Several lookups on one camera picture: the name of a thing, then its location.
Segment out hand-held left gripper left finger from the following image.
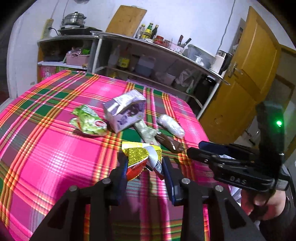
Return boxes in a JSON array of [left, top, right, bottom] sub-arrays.
[[30, 154, 129, 241]]

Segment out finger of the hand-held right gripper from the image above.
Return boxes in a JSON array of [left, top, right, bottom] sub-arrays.
[[186, 147, 223, 165], [198, 141, 232, 154]]

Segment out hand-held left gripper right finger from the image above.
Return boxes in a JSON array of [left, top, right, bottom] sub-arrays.
[[162, 157, 266, 241]]

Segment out yellow snack wrapper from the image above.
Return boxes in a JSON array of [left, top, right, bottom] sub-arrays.
[[122, 141, 165, 181]]

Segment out person's right forearm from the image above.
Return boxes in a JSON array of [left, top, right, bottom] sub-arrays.
[[258, 197, 296, 241]]

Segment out person's right hand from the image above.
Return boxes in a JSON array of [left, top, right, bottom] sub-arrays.
[[240, 188, 288, 220]]

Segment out brown snack wrapper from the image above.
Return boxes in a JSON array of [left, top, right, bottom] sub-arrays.
[[154, 133, 183, 153]]

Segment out white clear wrapped packet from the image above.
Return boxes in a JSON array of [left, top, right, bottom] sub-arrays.
[[157, 114, 186, 138]]

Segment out black hanging bag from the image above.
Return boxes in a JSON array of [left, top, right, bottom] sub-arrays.
[[196, 76, 214, 107]]

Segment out speckled grey wrapper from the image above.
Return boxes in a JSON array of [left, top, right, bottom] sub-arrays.
[[134, 120, 162, 145]]

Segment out crumpled plastic bags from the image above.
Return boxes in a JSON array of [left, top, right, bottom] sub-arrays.
[[174, 70, 195, 93]]

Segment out green snack wrapper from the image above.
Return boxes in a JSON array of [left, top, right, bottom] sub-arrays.
[[70, 105, 108, 136]]

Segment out purple drink carton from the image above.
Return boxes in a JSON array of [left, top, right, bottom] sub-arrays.
[[102, 90, 147, 133]]

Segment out wooden door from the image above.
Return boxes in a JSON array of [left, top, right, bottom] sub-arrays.
[[199, 6, 282, 144]]

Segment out pink plaid tablecloth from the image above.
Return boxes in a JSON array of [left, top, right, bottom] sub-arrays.
[[0, 70, 232, 241]]

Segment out small translucent tub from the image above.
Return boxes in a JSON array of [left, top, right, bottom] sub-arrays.
[[159, 72, 176, 85]]

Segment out white electric kettle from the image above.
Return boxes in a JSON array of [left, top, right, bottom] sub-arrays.
[[210, 50, 232, 74]]

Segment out clear plastic container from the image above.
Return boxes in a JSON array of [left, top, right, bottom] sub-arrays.
[[187, 44, 214, 67]]

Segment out white shelf unit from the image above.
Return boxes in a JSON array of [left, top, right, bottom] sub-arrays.
[[89, 31, 231, 120]]

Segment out oil bottle yellow label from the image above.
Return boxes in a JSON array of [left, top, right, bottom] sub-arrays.
[[118, 45, 130, 70]]

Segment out white plastic bottle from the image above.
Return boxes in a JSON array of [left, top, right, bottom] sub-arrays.
[[107, 45, 121, 68]]

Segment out green bottle yellow label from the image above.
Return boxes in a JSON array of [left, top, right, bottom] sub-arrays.
[[142, 22, 154, 40]]

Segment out pink plastic basket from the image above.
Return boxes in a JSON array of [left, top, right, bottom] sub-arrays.
[[66, 52, 90, 67]]

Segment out small clear bottle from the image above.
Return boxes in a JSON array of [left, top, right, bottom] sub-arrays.
[[135, 24, 146, 39]]

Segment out wooden cutting board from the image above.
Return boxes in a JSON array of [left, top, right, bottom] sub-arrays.
[[106, 5, 147, 37]]

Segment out small wooden shelf unit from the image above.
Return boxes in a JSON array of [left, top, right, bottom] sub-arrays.
[[37, 35, 100, 82]]

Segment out black induction cooker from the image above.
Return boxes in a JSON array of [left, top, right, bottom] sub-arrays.
[[58, 25, 103, 36]]

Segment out yellowed power strip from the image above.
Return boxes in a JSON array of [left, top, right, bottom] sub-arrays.
[[41, 19, 54, 39]]

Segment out steel cooking pot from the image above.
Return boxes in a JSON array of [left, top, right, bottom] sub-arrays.
[[61, 13, 87, 26]]

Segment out metal door handle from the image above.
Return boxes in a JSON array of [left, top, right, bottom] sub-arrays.
[[228, 62, 243, 78]]

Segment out white wall cable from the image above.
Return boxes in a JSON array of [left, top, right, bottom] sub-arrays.
[[217, 0, 234, 50]]

